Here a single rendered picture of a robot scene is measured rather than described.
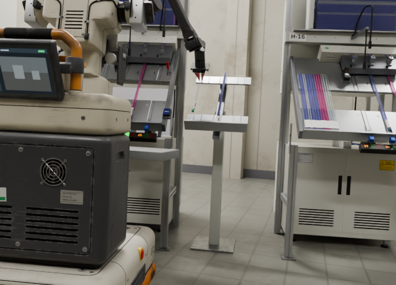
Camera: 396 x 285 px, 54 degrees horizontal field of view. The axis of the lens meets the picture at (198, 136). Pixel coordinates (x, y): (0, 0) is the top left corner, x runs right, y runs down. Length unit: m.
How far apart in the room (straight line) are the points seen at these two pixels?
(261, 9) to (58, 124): 4.73
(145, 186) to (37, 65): 1.54
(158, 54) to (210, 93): 3.10
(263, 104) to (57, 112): 4.45
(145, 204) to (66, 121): 1.48
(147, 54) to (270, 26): 3.24
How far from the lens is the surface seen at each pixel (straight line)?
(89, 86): 1.61
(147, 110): 2.30
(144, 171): 2.56
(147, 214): 2.61
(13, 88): 1.26
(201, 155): 5.65
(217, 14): 5.81
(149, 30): 2.79
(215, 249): 2.34
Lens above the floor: 0.74
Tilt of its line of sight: 2 degrees down
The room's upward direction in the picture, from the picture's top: 3 degrees clockwise
